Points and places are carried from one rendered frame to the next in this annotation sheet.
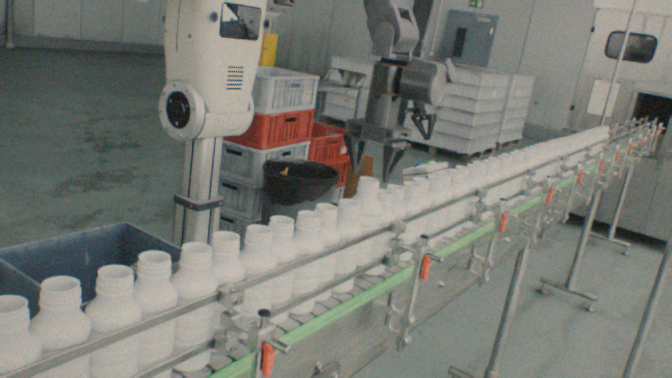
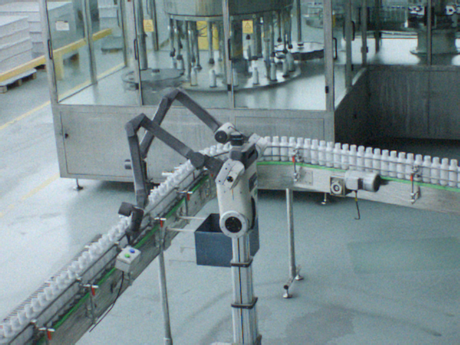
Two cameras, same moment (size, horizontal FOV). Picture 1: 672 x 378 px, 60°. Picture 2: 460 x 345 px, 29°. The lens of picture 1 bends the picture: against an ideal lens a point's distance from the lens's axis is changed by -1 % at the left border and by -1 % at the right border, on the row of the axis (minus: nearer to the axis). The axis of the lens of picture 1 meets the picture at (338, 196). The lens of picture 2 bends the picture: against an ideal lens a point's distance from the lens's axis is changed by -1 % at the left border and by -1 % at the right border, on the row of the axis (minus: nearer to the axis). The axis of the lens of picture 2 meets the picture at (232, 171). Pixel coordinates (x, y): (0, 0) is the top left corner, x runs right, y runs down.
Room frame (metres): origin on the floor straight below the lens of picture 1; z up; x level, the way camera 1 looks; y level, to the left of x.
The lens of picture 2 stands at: (5.99, -0.63, 2.99)
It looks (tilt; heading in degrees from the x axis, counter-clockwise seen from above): 19 degrees down; 167
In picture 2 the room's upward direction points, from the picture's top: 4 degrees counter-clockwise
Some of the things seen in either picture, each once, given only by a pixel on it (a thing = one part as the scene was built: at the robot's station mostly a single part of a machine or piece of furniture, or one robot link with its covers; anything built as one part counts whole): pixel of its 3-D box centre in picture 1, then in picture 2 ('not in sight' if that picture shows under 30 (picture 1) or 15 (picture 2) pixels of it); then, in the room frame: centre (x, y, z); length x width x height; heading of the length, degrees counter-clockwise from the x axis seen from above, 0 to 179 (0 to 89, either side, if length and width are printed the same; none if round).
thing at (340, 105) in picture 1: (374, 95); not in sight; (9.05, -0.30, 0.50); 1.23 x 1.05 x 1.00; 147
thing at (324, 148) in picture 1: (311, 143); not in sight; (4.41, 0.27, 0.55); 0.61 x 0.41 x 0.22; 151
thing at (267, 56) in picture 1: (262, 62); not in sight; (11.30, 1.85, 0.55); 0.40 x 0.40 x 1.10; 58
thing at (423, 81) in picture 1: (412, 63); (134, 159); (1.01, -0.09, 1.41); 0.12 x 0.09 x 0.12; 59
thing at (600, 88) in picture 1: (603, 97); not in sight; (5.28, -2.18, 1.22); 0.23 x 0.03 x 0.32; 58
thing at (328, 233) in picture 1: (320, 252); (154, 205); (0.93, 0.02, 1.08); 0.06 x 0.06 x 0.17
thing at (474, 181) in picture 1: (467, 196); (107, 249); (1.48, -0.33, 1.08); 0.06 x 0.06 x 0.17
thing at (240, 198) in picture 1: (256, 186); not in sight; (3.76, 0.56, 0.33); 0.61 x 0.41 x 0.22; 155
